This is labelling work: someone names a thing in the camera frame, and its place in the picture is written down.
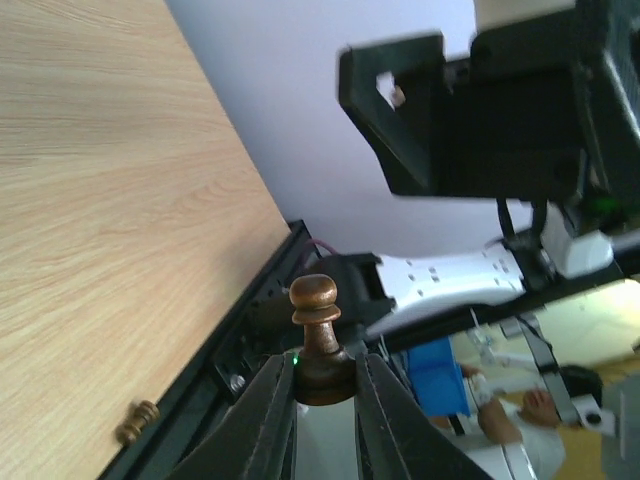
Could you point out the blue box in background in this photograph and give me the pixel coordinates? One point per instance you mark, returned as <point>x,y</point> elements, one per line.
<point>437,380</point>

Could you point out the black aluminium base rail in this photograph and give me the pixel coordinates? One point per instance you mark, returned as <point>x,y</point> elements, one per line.
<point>214,378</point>

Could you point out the dark piece front middle-left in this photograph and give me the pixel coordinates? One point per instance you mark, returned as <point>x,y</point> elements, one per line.
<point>140,416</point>

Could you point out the dark piece right cluster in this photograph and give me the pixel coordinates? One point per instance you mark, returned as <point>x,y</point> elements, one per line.
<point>325,374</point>

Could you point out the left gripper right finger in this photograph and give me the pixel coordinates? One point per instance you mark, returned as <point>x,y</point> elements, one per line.
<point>394,439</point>

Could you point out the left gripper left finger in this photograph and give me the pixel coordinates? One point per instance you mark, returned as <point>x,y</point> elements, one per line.
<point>257,437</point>

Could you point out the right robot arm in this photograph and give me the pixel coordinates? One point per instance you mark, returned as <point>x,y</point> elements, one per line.
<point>548,250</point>

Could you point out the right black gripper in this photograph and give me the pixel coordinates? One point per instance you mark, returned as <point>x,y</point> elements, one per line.
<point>550,104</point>

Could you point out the person in background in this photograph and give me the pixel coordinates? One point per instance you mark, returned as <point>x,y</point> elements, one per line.
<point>534,424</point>

